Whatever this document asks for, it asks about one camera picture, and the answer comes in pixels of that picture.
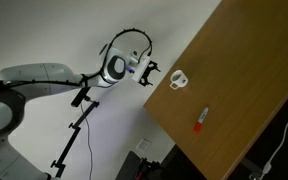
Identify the black clamp red handle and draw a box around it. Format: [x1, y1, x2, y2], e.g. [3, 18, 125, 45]
[135, 158, 162, 180]

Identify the white wrist camera block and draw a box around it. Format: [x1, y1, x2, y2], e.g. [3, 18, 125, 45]
[131, 55, 152, 83]

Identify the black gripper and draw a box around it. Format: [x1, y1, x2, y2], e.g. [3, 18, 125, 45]
[139, 60, 162, 87]

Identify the thin black hanging cable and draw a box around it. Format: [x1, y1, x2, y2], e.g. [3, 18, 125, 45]
[80, 103, 94, 180]

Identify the white wall outlet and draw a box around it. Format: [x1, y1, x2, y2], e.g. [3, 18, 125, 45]
[135, 138, 152, 153]

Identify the grey metal table leg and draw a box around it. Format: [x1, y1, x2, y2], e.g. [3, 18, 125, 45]
[240, 156, 263, 180]

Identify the white marker red cap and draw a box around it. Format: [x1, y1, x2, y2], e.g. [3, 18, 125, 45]
[192, 106, 210, 133]

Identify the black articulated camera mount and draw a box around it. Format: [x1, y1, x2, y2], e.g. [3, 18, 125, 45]
[50, 87, 100, 179]

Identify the white power cable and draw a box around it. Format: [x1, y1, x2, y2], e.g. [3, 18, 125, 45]
[263, 84, 288, 175]

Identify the white ceramic mug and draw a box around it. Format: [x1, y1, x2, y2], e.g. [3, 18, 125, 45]
[169, 69, 189, 91]

